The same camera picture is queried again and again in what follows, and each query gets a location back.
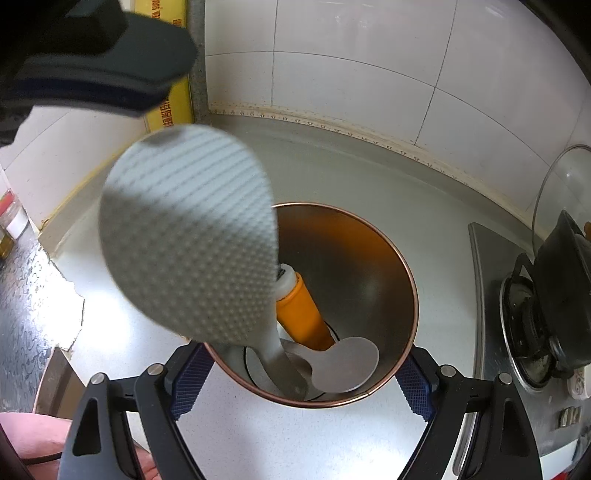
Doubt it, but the grey wall pipe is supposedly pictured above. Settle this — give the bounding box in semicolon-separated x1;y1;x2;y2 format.
187;0;211;125

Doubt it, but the black burner grate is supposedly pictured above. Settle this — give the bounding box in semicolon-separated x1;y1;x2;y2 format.
499;253;575;391

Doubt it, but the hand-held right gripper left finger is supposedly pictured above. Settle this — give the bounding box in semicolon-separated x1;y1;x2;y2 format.
58;342;215;480

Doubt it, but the orange handled peeler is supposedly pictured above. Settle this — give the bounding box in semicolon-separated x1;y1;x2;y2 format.
274;264;337;352

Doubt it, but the steel gas stove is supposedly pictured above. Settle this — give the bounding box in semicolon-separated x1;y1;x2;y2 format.
455;222;591;478

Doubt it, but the small white container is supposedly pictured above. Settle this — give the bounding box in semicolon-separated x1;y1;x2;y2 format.
569;367;591;398

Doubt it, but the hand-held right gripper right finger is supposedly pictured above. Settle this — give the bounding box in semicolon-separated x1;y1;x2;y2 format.
394;344;543;480

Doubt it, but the yellow cling wrap box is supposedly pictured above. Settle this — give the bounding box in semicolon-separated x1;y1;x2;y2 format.
134;0;192;132

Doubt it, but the red metal canister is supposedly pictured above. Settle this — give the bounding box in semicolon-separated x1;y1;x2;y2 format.
196;202;420;409

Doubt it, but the white dotted rice paddle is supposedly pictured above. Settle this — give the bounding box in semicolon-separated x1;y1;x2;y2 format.
99;124;311;400

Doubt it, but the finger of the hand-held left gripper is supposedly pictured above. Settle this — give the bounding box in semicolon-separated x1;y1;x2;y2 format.
0;0;200;116

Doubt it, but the red labelled jar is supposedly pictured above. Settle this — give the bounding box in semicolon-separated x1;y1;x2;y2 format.
0;188;29;238

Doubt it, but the black clay pot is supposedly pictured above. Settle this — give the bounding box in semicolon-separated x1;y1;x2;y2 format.
533;210;591;370

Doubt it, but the translucent plastic spoon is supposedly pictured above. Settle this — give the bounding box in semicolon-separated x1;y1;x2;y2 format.
284;336;380;394

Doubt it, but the glass pot lid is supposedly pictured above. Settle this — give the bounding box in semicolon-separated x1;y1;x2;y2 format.
531;144;591;259

